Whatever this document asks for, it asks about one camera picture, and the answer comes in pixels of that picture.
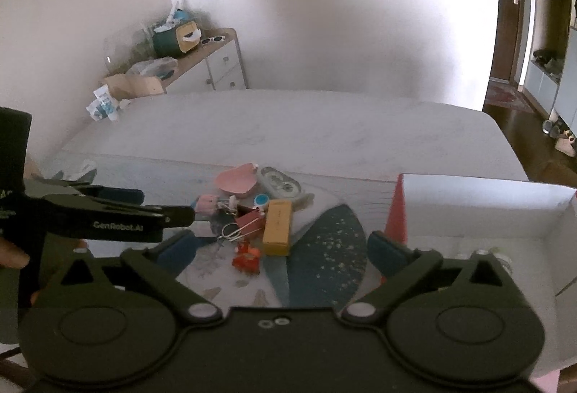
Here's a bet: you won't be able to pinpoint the pink small eraser block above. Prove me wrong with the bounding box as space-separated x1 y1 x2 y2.
192 194 219 218

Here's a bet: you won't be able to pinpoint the pink heart-shaped dish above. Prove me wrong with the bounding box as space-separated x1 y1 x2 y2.
214 163 257 197

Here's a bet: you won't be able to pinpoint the orange red small toy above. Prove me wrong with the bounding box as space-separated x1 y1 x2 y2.
232 240 261 275

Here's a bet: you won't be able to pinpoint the small blue white figurine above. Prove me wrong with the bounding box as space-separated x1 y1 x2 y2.
253 193 271 212

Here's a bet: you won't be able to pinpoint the yellow rectangular box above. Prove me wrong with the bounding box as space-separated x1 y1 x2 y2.
262 200 292 256

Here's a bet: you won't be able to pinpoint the white red cardboard box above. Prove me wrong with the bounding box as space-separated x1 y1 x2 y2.
385 174 576 376

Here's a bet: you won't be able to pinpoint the person's left hand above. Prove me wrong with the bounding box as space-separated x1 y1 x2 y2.
0 156 89 304

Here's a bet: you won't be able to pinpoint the round teal patterned mat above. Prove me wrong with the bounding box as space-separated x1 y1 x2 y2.
177 187 367 310

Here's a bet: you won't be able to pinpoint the white blue tube package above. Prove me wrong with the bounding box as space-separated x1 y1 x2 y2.
86 84 119 122

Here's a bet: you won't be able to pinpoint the grey white correction tape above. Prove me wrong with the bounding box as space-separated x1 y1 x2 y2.
256 167 308 202

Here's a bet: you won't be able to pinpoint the brown cardboard box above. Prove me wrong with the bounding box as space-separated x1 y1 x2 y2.
102 74 165 101

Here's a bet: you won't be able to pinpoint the clear plastic bag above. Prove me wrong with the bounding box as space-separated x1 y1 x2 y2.
126 56 178 80

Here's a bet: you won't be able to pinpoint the white drawer cabinet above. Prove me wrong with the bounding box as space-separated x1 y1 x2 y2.
162 28 247 94

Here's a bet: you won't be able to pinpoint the green yellow tissue box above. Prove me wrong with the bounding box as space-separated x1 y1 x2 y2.
153 21 202 58

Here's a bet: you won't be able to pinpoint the white sunglasses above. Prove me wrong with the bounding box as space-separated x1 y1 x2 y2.
201 35 226 47

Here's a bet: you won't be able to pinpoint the red door mat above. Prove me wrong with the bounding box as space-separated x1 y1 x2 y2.
484 80 534 113

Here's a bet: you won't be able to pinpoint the grey shoe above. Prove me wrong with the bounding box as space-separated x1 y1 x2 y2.
542 120 562 139

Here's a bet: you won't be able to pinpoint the pink shoe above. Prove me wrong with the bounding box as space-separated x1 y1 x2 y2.
555 135 576 158

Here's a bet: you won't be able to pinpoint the dark brown door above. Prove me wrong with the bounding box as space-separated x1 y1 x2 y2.
490 0 523 83

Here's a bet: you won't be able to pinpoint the light blue wall cabinet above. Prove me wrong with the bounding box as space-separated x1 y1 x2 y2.
524 0 576 130

